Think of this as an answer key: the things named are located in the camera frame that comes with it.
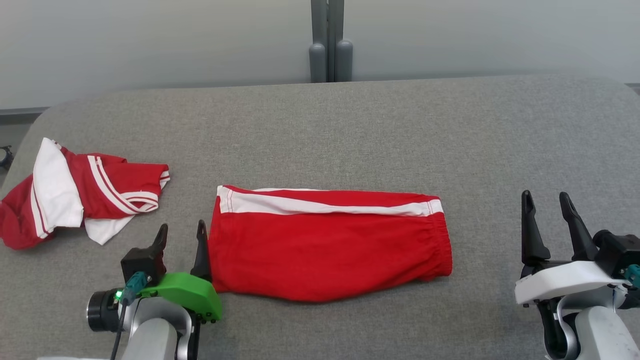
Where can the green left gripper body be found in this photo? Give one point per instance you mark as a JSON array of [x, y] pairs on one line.
[[192, 295]]

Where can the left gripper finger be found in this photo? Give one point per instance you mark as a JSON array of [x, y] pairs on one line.
[[202, 255], [161, 240]]

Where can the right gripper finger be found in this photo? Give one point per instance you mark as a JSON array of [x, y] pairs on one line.
[[531, 240], [579, 235]]

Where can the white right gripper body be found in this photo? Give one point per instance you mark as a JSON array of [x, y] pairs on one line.
[[565, 280]]

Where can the red white basketball jersey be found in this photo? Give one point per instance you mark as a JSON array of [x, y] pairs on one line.
[[115, 185]]

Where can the red basketball shorts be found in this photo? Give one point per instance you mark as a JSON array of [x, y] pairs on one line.
[[325, 250]]

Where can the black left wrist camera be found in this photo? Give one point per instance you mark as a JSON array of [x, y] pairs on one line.
[[142, 262]]

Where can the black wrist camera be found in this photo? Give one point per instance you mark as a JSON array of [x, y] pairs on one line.
[[617, 250], [142, 262]]

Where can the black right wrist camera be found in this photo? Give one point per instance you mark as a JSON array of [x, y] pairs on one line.
[[617, 250]]

